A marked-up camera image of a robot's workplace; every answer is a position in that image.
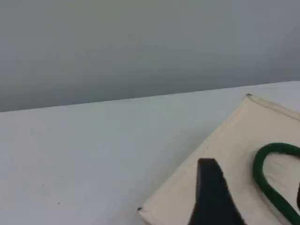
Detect white cloth bag green handles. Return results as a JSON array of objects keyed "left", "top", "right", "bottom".
[{"left": 137, "top": 93, "right": 300, "bottom": 225}]

